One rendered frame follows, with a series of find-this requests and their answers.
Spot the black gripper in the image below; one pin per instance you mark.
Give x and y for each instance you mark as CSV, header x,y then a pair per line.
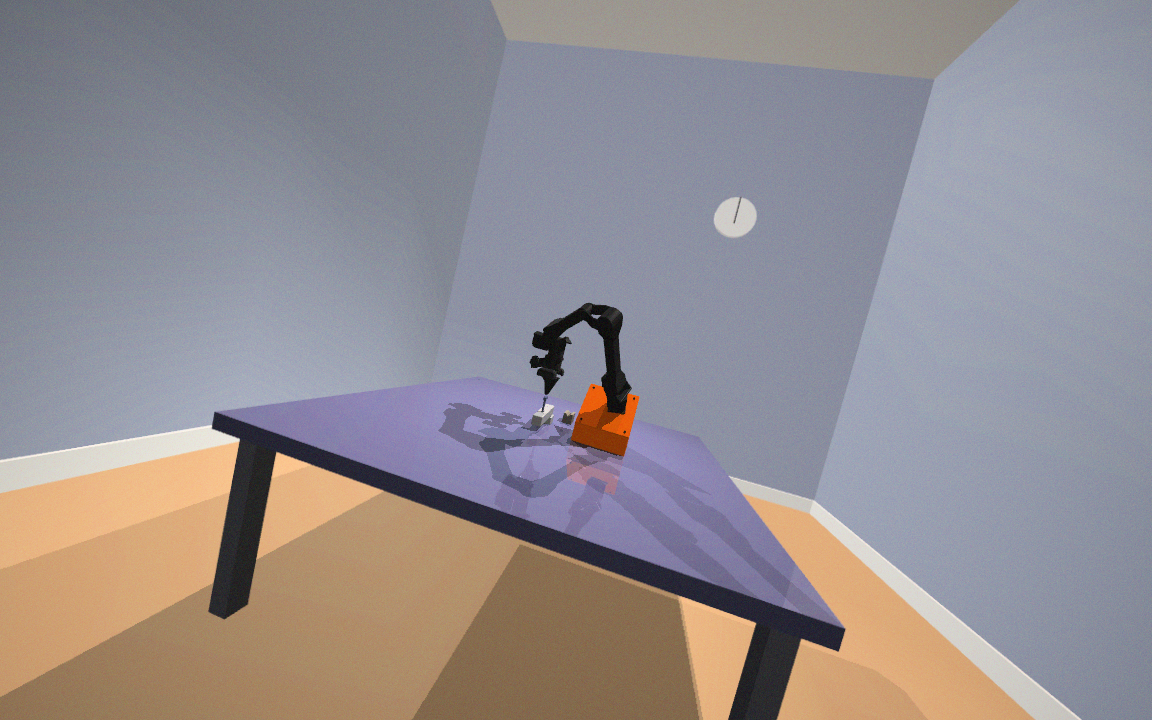
x,y
549,373

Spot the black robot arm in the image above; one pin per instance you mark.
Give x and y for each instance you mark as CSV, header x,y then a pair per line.
x,y
608,325

